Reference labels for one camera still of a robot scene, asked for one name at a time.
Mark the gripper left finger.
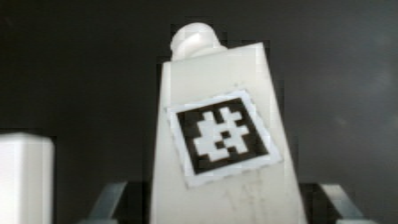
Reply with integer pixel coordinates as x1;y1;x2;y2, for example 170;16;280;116
76;181;152;224

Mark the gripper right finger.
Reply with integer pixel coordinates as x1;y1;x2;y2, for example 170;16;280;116
298;182;379;224

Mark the white stool leg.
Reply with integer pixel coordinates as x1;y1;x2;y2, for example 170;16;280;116
148;23;307;224

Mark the white U-shaped fence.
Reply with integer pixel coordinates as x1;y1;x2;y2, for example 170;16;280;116
0;133;54;224

